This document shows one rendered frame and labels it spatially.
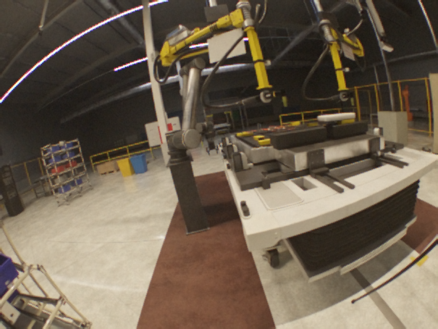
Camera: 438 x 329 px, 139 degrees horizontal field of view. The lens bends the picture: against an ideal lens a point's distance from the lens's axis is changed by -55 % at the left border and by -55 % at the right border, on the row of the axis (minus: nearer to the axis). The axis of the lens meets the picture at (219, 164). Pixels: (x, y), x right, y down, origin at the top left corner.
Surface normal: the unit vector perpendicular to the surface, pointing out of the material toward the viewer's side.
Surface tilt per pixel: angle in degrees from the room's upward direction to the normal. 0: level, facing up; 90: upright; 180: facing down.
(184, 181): 90
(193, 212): 90
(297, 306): 0
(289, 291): 0
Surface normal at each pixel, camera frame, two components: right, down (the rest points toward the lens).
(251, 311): -0.18, -0.96
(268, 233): 0.04, 0.22
